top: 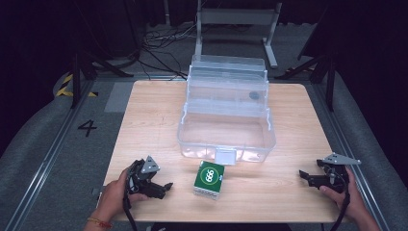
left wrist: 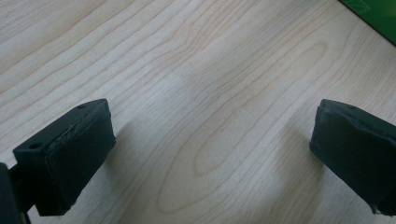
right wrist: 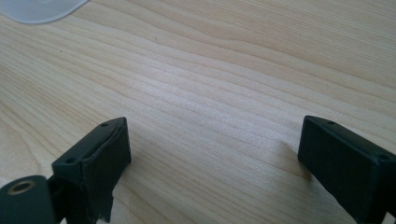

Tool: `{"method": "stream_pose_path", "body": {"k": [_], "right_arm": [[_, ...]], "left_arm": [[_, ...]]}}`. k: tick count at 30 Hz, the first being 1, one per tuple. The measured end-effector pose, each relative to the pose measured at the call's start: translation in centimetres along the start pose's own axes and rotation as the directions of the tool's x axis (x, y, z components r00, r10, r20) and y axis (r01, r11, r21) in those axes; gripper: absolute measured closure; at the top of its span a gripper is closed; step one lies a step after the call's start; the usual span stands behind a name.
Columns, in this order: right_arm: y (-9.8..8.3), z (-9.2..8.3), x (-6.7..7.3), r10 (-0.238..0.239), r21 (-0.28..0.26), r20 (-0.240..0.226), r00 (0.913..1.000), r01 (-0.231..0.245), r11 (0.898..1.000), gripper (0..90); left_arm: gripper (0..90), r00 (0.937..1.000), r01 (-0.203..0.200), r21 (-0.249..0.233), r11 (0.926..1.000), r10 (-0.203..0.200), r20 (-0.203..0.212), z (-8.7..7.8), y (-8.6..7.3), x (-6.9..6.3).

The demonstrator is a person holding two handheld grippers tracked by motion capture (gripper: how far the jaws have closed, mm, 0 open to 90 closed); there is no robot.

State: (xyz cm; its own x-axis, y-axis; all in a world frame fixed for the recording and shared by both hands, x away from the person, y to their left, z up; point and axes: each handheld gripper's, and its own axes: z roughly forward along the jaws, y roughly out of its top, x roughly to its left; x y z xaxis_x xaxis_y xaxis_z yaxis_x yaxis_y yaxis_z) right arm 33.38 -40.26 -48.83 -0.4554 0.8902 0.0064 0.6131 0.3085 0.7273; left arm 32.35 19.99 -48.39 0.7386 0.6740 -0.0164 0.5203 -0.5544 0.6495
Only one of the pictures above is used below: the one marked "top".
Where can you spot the grey metal stand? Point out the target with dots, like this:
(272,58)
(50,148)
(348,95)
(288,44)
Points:
(237,16)

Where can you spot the yellow black hazard tape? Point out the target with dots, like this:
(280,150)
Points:
(64,91)

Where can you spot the green medicine box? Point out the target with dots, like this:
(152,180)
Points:
(210,178)

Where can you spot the person's right hand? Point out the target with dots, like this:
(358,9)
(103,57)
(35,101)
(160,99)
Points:
(352,200)

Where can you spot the small dark round disc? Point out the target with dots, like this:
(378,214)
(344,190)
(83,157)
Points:
(254,95)

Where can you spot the black metal stand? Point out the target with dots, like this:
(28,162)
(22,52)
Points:
(76,80)
(330,83)

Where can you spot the person's left hand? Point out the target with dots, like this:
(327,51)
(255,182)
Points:
(114,197)

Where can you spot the clear plastic storage box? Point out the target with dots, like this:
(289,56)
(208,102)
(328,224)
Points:
(224,128)

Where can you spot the metal floor rail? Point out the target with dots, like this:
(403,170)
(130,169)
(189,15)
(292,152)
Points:
(48,157)
(349,150)

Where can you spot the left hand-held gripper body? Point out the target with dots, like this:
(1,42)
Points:
(140,179)

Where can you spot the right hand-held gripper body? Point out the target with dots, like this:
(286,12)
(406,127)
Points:
(335,179)

